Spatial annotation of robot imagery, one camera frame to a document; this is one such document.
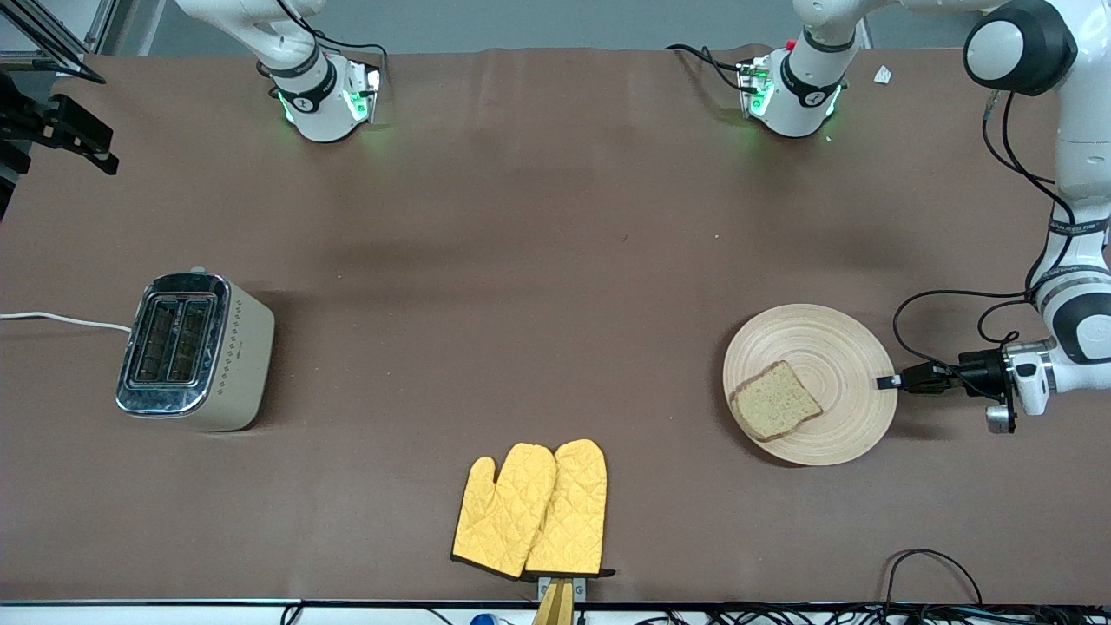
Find round pale wooden plate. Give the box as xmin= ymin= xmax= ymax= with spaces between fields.
xmin=722 ymin=304 xmax=897 ymax=467

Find slice of brown-crust bread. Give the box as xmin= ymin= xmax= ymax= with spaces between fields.
xmin=729 ymin=360 xmax=824 ymax=443

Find beige and chrome toaster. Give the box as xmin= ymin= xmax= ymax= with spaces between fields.
xmin=115 ymin=267 xmax=276 ymax=432

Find yellow quilted oven mitt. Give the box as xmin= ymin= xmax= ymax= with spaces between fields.
xmin=451 ymin=443 xmax=558 ymax=581
xmin=523 ymin=438 xmax=615 ymax=579

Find aluminium frame bar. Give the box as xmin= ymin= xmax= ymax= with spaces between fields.
xmin=0 ymin=0 xmax=131 ymax=70

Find white toaster power cable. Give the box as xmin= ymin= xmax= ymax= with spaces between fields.
xmin=0 ymin=311 xmax=133 ymax=333

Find looped black cable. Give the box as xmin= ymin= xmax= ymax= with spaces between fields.
xmin=883 ymin=549 xmax=984 ymax=609

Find tangled black cables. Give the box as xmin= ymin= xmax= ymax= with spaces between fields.
xmin=625 ymin=603 xmax=1111 ymax=625

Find black right arm base cable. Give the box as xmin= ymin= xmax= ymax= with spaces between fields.
xmin=276 ymin=0 xmax=389 ymax=88

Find black arm base cable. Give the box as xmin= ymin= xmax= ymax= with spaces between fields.
xmin=276 ymin=0 xmax=389 ymax=88
xmin=666 ymin=43 xmax=749 ymax=92

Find black left arm base cable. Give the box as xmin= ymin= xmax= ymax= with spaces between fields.
xmin=666 ymin=43 xmax=749 ymax=92

